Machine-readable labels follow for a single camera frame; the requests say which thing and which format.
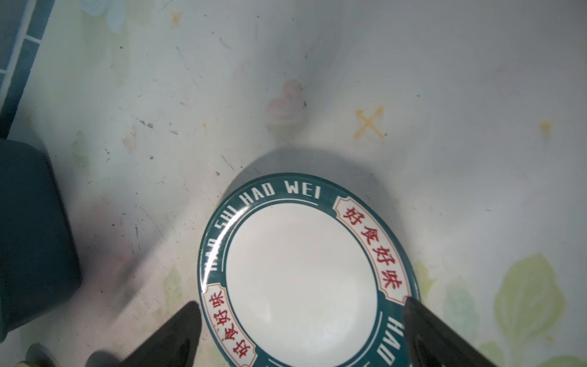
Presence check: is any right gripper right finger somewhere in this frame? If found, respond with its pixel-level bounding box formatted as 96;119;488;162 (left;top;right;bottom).
403;297;495;367

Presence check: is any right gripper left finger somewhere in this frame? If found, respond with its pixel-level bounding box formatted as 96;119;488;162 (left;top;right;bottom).
119;301;202;367

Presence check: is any teal plastic bin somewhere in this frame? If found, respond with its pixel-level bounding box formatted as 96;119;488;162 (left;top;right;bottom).
1;140;82;339

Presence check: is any green rimmed white plate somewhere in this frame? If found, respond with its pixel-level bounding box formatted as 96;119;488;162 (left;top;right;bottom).
198;173;420;366

